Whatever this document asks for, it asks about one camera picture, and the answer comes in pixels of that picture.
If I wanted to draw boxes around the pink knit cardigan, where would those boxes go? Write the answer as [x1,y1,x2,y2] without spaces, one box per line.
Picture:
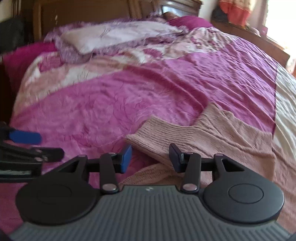
[121,103,295,232]

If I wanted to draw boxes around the dark clothes pile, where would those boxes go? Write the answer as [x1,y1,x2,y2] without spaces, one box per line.
[211,5,228,23]

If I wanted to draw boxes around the magenta floral bed quilt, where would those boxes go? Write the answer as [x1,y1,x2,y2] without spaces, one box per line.
[0,22,296,235]

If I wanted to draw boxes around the lilac ruffled pillow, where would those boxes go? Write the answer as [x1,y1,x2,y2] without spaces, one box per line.
[44,19,188,64]

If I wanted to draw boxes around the dark wooden headboard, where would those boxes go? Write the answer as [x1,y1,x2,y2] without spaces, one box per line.
[11,0,203,41]

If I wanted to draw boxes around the wooden window cabinet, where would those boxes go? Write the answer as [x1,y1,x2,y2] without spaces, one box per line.
[211,20,290,68]

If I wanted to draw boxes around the magenta pillow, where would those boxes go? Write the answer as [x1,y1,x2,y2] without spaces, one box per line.
[168,16,213,30]

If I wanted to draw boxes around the bright window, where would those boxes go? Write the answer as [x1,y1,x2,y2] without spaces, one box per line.
[265,0,295,53]

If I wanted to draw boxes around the red and cream curtain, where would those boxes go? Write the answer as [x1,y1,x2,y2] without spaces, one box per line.
[219,0,256,27]

